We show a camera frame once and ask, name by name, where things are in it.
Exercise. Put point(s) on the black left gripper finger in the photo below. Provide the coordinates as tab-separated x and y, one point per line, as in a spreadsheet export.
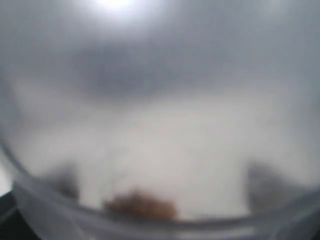
12	224

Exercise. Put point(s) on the clear plastic shaker bottle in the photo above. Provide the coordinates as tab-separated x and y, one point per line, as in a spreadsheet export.
162	119

